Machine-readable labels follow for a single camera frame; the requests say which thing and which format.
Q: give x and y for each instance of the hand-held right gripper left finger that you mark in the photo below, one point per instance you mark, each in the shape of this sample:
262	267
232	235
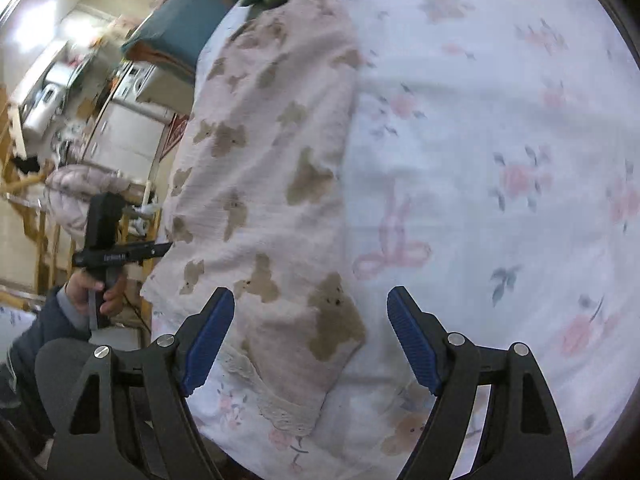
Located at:
210	340

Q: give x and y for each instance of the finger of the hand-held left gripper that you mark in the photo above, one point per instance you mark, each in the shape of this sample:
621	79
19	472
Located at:
157	250

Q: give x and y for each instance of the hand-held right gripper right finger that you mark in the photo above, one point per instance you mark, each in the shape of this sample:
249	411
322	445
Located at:
413	340

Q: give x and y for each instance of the pink bear print pants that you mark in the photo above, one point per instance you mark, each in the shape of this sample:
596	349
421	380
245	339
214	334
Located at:
265	200

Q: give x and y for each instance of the person's left forearm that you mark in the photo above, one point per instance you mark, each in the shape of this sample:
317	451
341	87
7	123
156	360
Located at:
35	345

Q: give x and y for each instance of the person's left hand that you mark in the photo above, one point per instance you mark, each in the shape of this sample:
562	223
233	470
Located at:
111	294

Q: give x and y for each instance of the pink quilted blanket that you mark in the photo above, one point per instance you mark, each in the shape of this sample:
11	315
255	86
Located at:
80	195

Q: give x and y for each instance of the wooden rack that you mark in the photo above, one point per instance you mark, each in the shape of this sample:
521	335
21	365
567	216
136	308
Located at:
30	210

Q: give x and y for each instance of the white drawer cabinet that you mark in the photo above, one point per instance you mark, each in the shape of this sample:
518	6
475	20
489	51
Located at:
135	125

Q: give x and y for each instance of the floral white bed sheet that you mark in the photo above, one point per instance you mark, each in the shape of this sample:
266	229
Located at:
475	185

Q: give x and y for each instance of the teal pillow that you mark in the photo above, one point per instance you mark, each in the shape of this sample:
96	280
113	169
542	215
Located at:
180	25

